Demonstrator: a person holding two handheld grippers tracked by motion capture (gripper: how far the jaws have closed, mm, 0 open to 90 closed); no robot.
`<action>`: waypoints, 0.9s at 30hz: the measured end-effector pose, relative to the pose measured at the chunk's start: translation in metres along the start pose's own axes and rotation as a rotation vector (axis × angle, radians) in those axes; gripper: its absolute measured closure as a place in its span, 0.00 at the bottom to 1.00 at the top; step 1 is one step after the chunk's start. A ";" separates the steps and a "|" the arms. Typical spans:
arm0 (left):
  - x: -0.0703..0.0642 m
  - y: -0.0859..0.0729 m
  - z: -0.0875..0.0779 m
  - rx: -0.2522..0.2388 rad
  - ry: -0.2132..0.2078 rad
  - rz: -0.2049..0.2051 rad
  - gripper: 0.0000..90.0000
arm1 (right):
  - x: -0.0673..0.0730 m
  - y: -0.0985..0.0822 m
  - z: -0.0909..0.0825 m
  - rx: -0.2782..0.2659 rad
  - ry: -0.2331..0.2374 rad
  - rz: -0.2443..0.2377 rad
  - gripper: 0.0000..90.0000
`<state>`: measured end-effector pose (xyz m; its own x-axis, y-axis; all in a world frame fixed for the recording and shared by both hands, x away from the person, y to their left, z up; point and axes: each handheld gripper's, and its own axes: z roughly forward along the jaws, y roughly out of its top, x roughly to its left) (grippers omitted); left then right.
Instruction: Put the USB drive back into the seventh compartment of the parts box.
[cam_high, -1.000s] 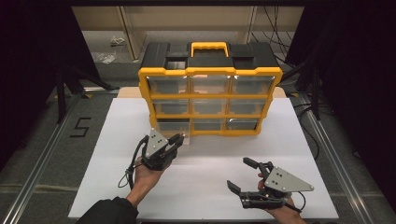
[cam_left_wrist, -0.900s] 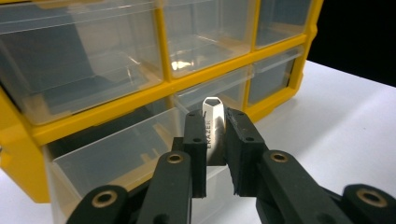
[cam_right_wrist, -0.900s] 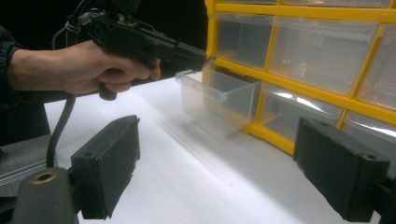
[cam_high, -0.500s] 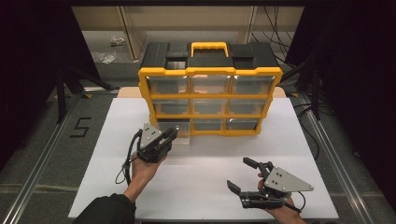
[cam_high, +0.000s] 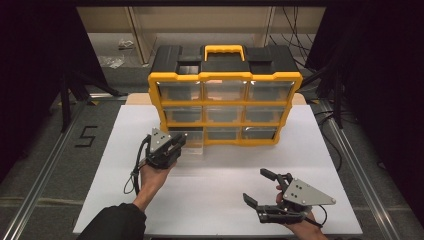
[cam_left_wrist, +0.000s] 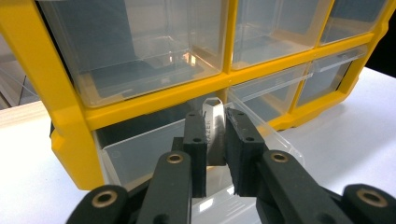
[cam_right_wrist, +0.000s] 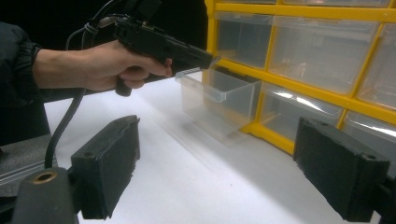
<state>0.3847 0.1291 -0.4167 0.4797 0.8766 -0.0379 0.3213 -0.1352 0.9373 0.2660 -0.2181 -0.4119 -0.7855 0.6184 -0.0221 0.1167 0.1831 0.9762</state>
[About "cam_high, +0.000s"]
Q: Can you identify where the set of clear plastic drawers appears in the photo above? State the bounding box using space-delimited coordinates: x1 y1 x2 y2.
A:
156 80 296 141

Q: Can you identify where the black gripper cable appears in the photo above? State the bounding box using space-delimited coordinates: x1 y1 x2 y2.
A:
123 134 151 196
308 204 328 229

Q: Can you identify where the person's right hand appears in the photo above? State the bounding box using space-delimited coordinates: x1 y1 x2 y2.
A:
284 213 329 240

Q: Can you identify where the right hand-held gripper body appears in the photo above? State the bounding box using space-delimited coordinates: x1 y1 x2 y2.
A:
256 172 337 224

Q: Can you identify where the black floor cable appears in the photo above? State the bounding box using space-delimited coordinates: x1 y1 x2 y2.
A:
313 109 344 173

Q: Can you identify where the metal floor rail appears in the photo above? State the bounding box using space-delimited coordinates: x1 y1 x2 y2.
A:
319 99 394 240
1 99 89 240

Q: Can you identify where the beige wooden shelf unit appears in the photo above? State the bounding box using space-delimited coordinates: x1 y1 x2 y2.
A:
76 6 326 64

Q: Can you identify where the small clear organizer drawer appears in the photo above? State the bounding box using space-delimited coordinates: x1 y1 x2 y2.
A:
168 128 205 156

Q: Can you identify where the large clear plastic bag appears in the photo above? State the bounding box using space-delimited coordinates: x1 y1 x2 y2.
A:
99 54 126 70

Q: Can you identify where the black curtain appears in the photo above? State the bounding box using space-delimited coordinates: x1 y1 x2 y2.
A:
0 0 108 181
306 0 424 228

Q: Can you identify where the bundle of black cables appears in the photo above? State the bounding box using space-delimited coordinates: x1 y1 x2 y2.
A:
268 6 314 68

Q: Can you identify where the person's left hand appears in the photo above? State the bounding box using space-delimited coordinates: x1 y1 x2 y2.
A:
133 163 176 213

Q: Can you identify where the black metal stand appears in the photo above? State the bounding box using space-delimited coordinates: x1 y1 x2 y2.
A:
59 71 128 133
301 66 344 129

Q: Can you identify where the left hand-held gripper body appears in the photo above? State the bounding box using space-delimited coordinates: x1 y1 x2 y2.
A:
144 127 184 170

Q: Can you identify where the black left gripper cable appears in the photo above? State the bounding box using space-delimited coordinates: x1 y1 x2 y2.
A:
123 134 151 196

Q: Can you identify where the small clear plastic bag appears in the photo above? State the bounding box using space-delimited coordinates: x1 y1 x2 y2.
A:
118 38 135 51

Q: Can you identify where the yellow and black organizer cabinet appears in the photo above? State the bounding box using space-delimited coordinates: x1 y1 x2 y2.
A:
147 44 304 148

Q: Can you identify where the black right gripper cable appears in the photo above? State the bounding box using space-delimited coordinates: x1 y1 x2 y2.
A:
308 204 328 229

